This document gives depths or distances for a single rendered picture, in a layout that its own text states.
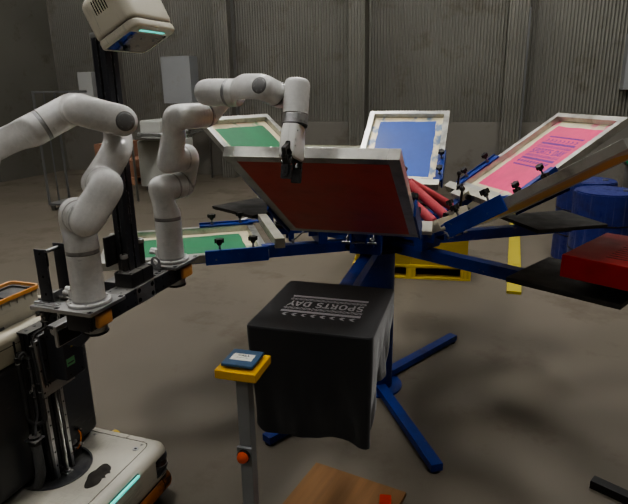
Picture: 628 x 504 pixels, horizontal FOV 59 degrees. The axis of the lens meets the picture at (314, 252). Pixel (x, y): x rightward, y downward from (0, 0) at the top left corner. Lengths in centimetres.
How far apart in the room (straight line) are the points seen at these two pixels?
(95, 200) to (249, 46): 1000
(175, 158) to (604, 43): 906
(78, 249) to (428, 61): 921
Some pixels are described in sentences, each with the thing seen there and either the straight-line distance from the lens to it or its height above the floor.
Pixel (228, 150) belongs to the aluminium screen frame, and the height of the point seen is 155.
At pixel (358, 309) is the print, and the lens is 209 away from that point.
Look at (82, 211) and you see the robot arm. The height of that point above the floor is 143.
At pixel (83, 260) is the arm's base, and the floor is 128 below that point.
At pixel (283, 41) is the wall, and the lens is 1122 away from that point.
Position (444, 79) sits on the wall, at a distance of 1045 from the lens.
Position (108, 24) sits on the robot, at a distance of 174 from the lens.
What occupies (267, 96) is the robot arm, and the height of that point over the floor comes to 172.
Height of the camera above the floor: 174
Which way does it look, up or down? 16 degrees down
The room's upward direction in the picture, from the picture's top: 1 degrees counter-clockwise
